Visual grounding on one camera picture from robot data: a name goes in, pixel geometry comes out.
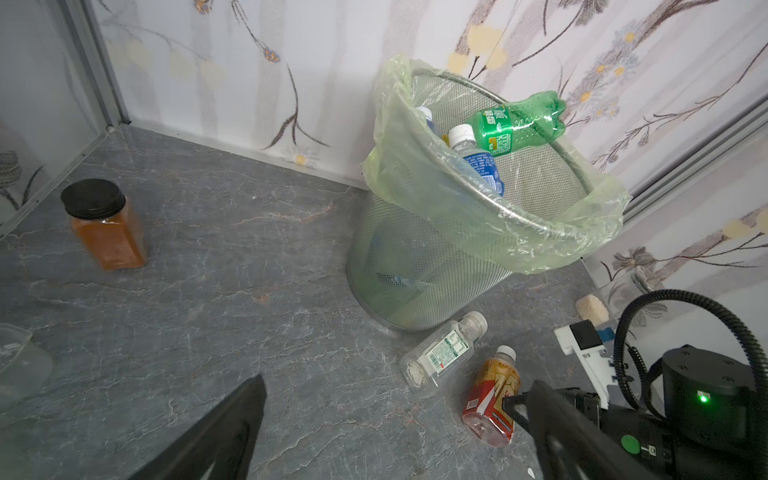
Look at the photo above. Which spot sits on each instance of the tall clear bottle blue cap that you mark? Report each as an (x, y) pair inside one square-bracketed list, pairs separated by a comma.
[(428, 118)]

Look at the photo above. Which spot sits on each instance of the green Sprite bottle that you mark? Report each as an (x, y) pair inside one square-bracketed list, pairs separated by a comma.
[(509, 127)]

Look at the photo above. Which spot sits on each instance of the aluminium corner post left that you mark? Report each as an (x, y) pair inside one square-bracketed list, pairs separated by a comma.
[(81, 23)]

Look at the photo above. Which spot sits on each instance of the aluminium corner post right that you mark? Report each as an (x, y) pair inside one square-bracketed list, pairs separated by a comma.
[(696, 162)]

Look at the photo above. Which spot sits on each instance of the aluminium corner post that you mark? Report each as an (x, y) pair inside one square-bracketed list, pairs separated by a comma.
[(81, 23), (696, 162)]

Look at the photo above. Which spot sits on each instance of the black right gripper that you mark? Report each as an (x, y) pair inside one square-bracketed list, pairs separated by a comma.
[(639, 434)]

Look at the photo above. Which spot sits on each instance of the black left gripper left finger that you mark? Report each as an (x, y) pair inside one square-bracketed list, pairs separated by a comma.
[(220, 445)]

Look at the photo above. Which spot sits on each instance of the orange red drink bottle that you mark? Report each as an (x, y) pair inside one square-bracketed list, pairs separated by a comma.
[(483, 413)]

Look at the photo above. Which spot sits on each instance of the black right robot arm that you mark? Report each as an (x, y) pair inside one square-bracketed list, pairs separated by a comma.
[(692, 414)]

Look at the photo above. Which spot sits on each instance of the blue label bottle white cap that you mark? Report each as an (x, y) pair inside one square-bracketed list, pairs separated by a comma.
[(461, 139)]

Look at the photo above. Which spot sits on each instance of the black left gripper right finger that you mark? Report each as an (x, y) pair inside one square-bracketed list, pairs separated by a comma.
[(569, 446)]

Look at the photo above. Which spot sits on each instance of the orange spice jar black lid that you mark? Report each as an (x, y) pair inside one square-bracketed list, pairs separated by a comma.
[(102, 218)]

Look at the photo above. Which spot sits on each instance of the glass jar with powder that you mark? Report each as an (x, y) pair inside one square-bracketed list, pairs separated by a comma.
[(608, 302)]

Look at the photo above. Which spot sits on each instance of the mesh waste bin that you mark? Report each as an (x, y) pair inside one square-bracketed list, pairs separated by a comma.
[(406, 275)]

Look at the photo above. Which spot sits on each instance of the clear bottle green white label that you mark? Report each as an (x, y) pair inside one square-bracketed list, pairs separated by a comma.
[(427, 367)]

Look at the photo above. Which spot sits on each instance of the clear plastic measuring cup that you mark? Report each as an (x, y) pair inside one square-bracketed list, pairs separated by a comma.
[(25, 366)]

